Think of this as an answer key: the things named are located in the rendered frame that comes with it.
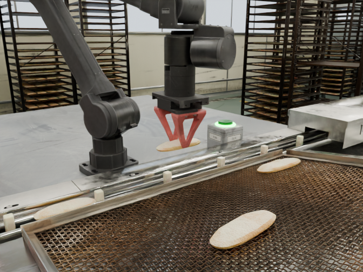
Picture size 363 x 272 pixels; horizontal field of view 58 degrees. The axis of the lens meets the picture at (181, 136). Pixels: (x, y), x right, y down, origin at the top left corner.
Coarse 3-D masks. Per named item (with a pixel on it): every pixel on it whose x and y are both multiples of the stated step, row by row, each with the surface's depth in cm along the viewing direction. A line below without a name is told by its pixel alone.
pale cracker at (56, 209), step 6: (78, 198) 56; (84, 198) 56; (90, 198) 56; (60, 204) 54; (66, 204) 54; (72, 204) 54; (78, 204) 54; (84, 204) 54; (90, 204) 55; (42, 210) 52; (48, 210) 52; (54, 210) 52; (60, 210) 52; (66, 210) 52; (36, 216) 51; (42, 216) 51; (48, 216) 51
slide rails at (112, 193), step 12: (324, 132) 98; (276, 144) 87; (288, 144) 87; (240, 156) 78; (252, 156) 79; (192, 168) 71; (204, 168) 71; (156, 180) 65; (108, 192) 60; (120, 192) 60; (24, 216) 52; (0, 228) 49
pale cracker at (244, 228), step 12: (240, 216) 37; (252, 216) 36; (264, 216) 37; (228, 228) 34; (240, 228) 34; (252, 228) 34; (264, 228) 35; (216, 240) 33; (228, 240) 32; (240, 240) 33
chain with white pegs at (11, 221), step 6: (300, 138) 87; (300, 144) 87; (264, 150) 79; (222, 162) 71; (168, 174) 63; (168, 180) 64; (96, 192) 56; (102, 192) 56; (96, 198) 56; (102, 198) 56; (6, 216) 48; (12, 216) 48; (6, 222) 48; (12, 222) 48; (6, 228) 48; (12, 228) 49
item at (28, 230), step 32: (256, 160) 64; (320, 160) 60; (352, 160) 56; (160, 192) 51; (192, 192) 50; (224, 192) 49; (256, 192) 48; (288, 192) 47; (320, 192) 45; (32, 224) 41; (64, 224) 42; (128, 224) 41; (160, 224) 40; (352, 224) 35; (64, 256) 34; (96, 256) 34; (128, 256) 33; (160, 256) 32; (192, 256) 32; (256, 256) 30; (320, 256) 29; (352, 256) 29
